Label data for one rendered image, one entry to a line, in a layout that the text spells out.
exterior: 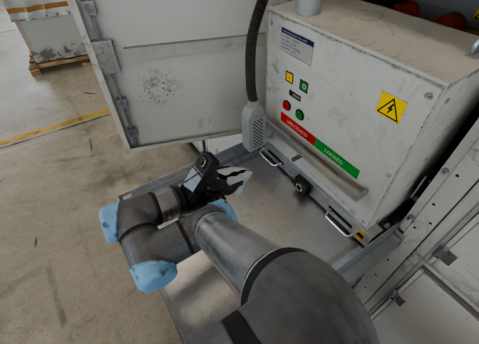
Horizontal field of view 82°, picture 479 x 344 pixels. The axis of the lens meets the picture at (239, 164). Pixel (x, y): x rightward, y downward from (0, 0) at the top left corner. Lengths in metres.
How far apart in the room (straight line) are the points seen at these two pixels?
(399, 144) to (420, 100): 0.11
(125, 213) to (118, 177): 1.75
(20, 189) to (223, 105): 1.88
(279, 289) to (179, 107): 0.95
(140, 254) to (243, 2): 0.78
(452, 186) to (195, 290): 0.69
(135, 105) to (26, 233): 1.45
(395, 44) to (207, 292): 0.73
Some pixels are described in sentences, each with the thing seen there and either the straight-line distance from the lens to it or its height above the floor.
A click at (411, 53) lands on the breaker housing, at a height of 1.36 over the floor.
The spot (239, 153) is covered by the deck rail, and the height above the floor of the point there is 0.84.
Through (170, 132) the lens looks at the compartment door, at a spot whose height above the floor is 0.88.
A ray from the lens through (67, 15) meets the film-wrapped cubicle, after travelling 4.06.
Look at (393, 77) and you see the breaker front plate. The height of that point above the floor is 1.33.
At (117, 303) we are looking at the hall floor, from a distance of 1.80.
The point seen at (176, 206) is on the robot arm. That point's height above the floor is 1.11.
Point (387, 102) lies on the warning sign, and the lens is 0.65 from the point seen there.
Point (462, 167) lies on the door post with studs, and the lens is 0.80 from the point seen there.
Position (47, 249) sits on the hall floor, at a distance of 2.16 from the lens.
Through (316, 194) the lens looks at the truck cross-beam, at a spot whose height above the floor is 0.86.
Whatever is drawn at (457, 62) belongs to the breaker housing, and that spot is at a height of 1.37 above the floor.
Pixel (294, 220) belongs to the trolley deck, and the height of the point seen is 0.82.
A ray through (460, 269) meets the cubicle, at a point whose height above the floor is 0.90.
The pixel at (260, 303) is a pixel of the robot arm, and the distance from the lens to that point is 0.21.
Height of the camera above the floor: 1.59
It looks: 45 degrees down
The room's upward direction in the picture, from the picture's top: straight up
